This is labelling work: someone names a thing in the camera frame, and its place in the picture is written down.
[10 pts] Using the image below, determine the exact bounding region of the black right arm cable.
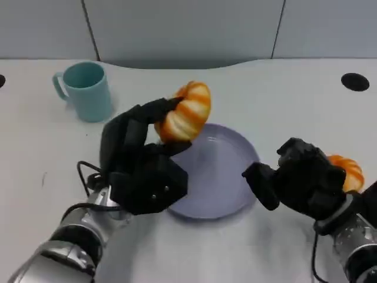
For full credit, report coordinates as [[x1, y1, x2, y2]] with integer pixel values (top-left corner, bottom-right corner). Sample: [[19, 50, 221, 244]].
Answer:
[[311, 231, 328, 283]]

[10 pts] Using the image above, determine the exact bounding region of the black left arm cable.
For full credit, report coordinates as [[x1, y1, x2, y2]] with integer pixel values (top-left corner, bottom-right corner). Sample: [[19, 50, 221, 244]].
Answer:
[[66, 160, 126, 216]]

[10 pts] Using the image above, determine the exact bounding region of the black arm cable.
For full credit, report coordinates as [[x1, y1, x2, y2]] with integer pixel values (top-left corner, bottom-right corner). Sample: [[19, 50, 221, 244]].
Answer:
[[311, 231, 328, 283], [66, 160, 126, 216]]

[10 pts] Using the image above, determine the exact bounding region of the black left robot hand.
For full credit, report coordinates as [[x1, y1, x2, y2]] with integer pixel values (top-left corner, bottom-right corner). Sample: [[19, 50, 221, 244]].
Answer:
[[99, 97, 193, 216]]

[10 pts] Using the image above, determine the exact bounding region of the orange and white bread roll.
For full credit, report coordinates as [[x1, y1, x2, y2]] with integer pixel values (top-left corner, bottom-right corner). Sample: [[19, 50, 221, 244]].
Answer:
[[326, 153, 365, 194], [154, 81, 212, 144]]

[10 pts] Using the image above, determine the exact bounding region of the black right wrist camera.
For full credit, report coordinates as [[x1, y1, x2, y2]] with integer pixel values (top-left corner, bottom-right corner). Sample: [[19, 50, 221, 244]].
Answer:
[[359, 180, 377, 230]]

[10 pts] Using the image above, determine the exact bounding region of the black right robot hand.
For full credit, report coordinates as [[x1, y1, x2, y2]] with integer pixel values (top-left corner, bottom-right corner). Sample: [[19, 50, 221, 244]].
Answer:
[[242, 137, 348, 221]]

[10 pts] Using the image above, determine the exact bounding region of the lilac plate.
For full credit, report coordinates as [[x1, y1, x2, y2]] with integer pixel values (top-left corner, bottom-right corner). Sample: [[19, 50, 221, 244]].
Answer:
[[166, 123, 262, 221]]

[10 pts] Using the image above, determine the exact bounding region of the pale green mug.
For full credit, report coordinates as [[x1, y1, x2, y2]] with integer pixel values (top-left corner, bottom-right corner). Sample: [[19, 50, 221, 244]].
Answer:
[[52, 61, 114, 123]]

